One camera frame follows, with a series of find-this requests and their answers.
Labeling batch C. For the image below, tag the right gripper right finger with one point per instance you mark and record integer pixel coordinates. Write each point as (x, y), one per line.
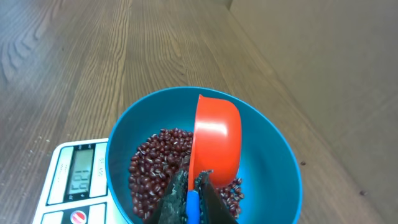
(212, 208)

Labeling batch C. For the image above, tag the white digital kitchen scale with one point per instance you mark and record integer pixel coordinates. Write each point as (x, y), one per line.
(75, 188)

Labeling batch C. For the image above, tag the orange measuring scoop blue handle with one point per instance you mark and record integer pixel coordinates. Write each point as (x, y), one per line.
(217, 140)

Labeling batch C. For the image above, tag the red beans in bowl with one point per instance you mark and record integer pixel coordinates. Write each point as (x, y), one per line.
(154, 164)

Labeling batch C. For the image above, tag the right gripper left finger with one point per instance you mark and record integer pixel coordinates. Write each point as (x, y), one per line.
(171, 208)

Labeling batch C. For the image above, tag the blue plastic bowl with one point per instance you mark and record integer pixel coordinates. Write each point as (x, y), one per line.
(272, 182)

